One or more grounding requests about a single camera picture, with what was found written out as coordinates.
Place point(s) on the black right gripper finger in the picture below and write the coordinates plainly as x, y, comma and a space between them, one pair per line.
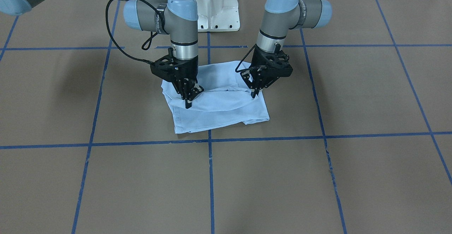
188, 100
195, 91

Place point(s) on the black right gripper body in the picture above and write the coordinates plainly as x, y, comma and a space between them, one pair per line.
189, 70

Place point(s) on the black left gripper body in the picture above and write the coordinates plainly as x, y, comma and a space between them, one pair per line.
258, 82

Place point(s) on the light blue t-shirt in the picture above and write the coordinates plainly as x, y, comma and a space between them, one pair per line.
226, 101

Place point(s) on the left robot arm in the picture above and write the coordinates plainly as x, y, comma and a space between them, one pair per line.
371, 51

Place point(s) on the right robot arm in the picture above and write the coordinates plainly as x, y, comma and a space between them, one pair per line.
175, 18

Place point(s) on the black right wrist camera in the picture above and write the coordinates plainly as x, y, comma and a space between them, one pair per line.
165, 67

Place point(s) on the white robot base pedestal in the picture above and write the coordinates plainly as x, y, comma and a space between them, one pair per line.
218, 15

